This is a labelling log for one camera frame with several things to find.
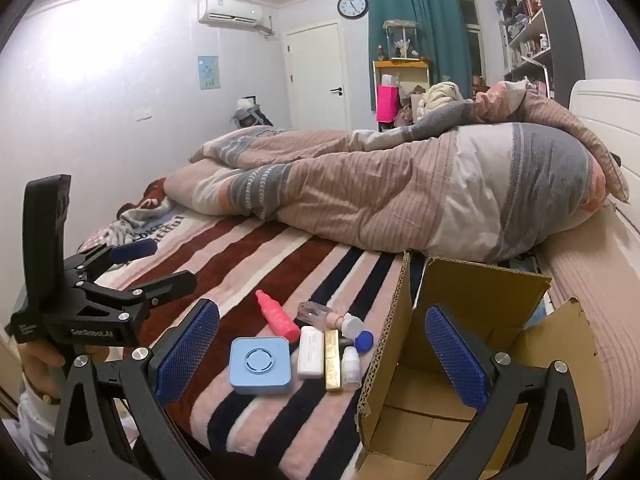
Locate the pink plastic bottle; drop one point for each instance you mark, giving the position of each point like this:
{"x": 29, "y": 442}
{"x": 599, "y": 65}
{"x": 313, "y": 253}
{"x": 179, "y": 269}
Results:
{"x": 276, "y": 317}

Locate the small wall poster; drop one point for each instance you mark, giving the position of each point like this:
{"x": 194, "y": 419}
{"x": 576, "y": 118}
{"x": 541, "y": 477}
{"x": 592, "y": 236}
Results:
{"x": 208, "y": 72}

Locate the striped plush blanket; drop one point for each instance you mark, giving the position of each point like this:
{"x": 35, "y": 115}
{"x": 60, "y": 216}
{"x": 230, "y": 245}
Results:
{"x": 280, "y": 260}

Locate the brown cardboard box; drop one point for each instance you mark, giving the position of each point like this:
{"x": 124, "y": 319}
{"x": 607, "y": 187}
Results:
{"x": 500, "y": 290}

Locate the white headboard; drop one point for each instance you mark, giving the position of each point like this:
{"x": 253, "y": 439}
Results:
{"x": 610, "y": 110}

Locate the red plush toy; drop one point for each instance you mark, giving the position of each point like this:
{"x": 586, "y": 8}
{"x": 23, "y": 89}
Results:
{"x": 157, "y": 195}

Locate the small white dropper bottle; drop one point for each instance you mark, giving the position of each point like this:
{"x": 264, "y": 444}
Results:
{"x": 351, "y": 369}

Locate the glass display case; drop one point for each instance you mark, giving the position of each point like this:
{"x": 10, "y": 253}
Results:
{"x": 400, "y": 40}

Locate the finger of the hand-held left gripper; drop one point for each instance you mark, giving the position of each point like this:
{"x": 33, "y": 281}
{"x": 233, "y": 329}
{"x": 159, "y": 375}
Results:
{"x": 132, "y": 251}
{"x": 165, "y": 285}

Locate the clear glass bottle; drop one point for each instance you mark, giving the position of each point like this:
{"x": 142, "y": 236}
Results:
{"x": 314, "y": 313}

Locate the person's left hand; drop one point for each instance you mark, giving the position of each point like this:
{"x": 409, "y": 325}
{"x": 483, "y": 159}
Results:
{"x": 40, "y": 365}

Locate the pink striped pillow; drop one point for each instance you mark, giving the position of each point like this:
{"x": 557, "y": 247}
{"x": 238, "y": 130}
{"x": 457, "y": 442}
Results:
{"x": 600, "y": 280}
{"x": 565, "y": 125}

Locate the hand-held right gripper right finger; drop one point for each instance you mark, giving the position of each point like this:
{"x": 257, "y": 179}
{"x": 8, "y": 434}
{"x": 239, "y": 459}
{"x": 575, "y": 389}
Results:
{"x": 457, "y": 360}

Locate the grey and white cloth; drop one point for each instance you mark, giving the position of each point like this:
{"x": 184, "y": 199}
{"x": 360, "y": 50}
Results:
{"x": 140, "y": 222}

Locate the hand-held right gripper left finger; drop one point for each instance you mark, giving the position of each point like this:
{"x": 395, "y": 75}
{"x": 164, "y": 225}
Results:
{"x": 187, "y": 355}

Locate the bright pink bag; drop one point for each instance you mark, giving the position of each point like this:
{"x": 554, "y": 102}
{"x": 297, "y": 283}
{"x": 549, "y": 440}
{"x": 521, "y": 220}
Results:
{"x": 388, "y": 104}

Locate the pink and grey striped duvet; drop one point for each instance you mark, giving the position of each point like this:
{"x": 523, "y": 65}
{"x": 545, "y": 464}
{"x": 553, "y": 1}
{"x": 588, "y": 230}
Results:
{"x": 375, "y": 195}

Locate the cream puffer jacket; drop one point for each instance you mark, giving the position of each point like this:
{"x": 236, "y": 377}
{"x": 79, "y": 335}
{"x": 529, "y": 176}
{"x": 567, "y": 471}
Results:
{"x": 440, "y": 100}

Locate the round wall clock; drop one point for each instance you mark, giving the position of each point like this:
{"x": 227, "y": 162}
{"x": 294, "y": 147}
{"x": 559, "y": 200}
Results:
{"x": 353, "y": 5}

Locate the white air conditioner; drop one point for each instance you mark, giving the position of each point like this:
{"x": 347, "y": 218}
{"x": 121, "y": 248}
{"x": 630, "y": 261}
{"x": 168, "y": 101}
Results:
{"x": 232, "y": 12}

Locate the dark backpack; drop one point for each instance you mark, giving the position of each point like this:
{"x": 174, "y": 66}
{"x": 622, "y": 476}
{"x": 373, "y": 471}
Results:
{"x": 250, "y": 115}

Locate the beige cosmetic tube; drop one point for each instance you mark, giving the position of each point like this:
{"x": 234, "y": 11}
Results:
{"x": 336, "y": 322}

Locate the slim gold box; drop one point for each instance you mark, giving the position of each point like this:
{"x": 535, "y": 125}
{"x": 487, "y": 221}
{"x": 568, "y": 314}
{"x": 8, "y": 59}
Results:
{"x": 333, "y": 365}

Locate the yellow shelf unit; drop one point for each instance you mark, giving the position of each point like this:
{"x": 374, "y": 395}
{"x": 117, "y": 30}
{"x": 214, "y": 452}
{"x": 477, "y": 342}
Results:
{"x": 400, "y": 65}

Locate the blue square case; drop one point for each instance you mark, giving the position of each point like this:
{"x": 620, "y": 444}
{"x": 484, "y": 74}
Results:
{"x": 260, "y": 365}

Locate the small white box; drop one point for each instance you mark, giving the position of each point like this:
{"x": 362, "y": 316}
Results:
{"x": 311, "y": 352}

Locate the teal curtain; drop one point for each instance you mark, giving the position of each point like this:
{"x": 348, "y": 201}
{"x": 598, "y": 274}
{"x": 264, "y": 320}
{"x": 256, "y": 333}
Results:
{"x": 430, "y": 20}

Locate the dark bookshelf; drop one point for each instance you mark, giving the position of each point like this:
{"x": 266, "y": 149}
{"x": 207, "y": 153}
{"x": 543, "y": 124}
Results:
{"x": 555, "y": 10}

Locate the window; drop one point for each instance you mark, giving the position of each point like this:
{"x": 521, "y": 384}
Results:
{"x": 472, "y": 35}

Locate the white door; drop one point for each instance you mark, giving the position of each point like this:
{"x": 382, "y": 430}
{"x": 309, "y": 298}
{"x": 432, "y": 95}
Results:
{"x": 317, "y": 75}

